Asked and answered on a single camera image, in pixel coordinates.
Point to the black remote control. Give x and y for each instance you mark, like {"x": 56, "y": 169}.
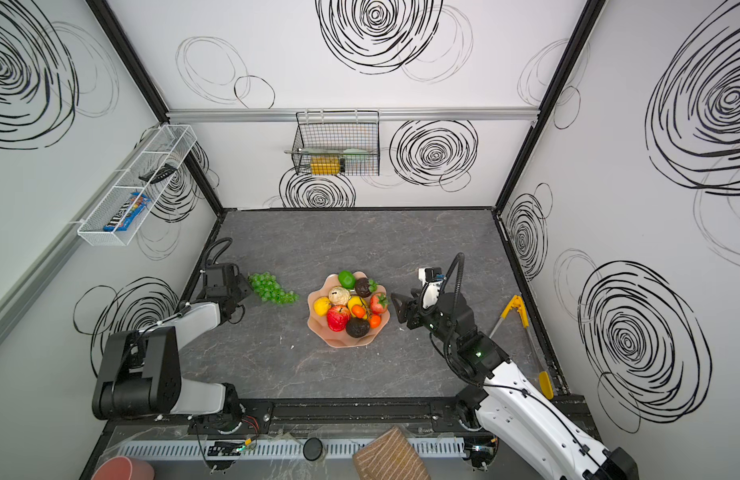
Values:
{"x": 159, "y": 174}

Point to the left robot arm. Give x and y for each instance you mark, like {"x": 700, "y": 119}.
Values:
{"x": 141, "y": 336}

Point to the pink wavy fruit bowl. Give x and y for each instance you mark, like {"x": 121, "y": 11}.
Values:
{"x": 319, "y": 324}

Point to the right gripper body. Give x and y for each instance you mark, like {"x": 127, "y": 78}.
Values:
{"x": 415, "y": 312}

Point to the black wire wall basket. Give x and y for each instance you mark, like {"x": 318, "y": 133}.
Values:
{"x": 339, "y": 129}

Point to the striped brown cloth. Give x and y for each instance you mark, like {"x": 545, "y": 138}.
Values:
{"x": 390, "y": 457}

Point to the green fake grapes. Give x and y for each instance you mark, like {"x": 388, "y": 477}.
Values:
{"x": 269, "y": 289}

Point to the small orange fake tangerine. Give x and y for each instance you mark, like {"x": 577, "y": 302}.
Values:
{"x": 359, "y": 311}

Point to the green fake lime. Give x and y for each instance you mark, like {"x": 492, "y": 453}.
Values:
{"x": 347, "y": 279}

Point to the green item in basket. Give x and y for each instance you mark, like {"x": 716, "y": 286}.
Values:
{"x": 328, "y": 152}

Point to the white wire wall shelf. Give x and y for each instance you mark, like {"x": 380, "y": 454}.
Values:
{"x": 171, "y": 200}

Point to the red fake strawberry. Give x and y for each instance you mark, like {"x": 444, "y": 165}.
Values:
{"x": 379, "y": 303}

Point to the yellow sponge in basket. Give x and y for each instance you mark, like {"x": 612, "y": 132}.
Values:
{"x": 326, "y": 165}

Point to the yellow handled tongs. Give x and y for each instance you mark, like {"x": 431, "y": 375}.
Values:
{"x": 513, "y": 330}

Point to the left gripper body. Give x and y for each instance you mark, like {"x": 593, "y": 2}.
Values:
{"x": 236, "y": 288}

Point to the yellow fake pear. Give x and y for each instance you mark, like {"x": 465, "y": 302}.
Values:
{"x": 322, "y": 306}

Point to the yellow fake lemon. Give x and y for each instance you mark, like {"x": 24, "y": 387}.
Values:
{"x": 356, "y": 301}

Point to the red fake apple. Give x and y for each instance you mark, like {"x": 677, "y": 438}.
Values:
{"x": 338, "y": 317}

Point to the pink cup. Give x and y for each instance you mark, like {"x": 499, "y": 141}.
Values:
{"x": 124, "y": 468}

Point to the blue candy packet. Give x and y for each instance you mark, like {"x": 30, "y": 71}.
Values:
{"x": 135, "y": 204}

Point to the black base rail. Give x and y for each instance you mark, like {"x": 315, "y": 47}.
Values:
{"x": 424, "y": 414}

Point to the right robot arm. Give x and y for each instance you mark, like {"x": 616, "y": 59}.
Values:
{"x": 498, "y": 397}

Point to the white slotted cable duct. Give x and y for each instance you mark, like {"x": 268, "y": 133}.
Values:
{"x": 191, "y": 449}

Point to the dark fake avocado half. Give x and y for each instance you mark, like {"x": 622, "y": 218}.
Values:
{"x": 365, "y": 287}

